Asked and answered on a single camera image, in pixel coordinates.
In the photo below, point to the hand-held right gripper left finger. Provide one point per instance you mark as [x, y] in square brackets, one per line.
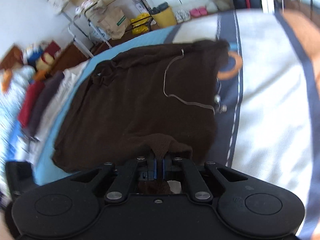
[155, 169]

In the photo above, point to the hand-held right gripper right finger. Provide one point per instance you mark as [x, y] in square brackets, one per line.
[164, 168]

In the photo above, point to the red folded cloth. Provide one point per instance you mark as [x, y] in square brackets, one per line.
[29, 103]

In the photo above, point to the light blue patterned quilt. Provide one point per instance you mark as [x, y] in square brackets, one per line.
[11, 100]

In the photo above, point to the purple folded cloth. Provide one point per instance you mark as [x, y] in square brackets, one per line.
[44, 97]

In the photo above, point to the white folded cloth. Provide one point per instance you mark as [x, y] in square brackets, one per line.
[65, 85]

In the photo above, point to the colourful stuffed toy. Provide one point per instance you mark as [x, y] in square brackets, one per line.
[42, 60]

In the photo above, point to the wooden bedside cabinet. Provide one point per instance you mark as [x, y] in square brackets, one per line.
[71, 55]

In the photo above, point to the yellow plastic bag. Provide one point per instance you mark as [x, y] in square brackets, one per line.
[139, 23]

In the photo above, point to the brown paper bag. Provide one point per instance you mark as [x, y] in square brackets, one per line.
[112, 23]

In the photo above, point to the yellow bin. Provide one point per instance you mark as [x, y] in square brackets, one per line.
[165, 16]

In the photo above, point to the white shoe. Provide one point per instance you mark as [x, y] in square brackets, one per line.
[186, 15]
[178, 16]

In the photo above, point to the pink slipper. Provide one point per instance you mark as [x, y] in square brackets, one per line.
[202, 11]
[194, 12]

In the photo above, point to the white metal rack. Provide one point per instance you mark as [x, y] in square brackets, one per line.
[75, 17]

